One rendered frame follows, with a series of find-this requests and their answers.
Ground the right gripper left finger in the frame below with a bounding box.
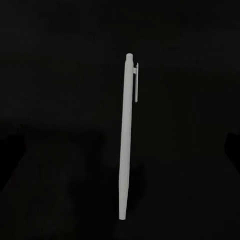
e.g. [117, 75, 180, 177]
[0, 133, 26, 193]

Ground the pen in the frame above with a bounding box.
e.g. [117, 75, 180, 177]
[118, 53, 139, 220]

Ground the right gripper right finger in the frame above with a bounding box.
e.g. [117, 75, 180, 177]
[224, 133, 240, 173]

